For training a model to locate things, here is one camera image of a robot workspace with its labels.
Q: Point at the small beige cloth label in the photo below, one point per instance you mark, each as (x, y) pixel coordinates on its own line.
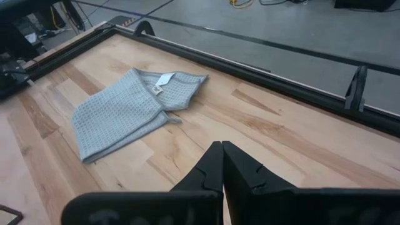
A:
(157, 90)

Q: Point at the black floor box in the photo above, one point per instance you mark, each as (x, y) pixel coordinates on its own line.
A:
(365, 4)

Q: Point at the white cloth tag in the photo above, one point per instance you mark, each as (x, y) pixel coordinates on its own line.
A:
(165, 79)

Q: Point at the black plate with orange label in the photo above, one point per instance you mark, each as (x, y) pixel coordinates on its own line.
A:
(120, 20)

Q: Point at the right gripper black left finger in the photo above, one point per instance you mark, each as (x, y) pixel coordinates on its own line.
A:
(206, 178)

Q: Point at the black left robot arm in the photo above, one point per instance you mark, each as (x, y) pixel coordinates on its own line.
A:
(12, 78)

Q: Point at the black aluminium table frame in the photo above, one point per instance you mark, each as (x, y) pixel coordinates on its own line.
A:
(250, 75)

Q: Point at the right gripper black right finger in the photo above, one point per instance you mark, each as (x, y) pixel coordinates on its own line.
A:
(247, 181)

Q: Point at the grey-blue waffle cloth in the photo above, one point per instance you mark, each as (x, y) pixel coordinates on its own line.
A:
(118, 115)

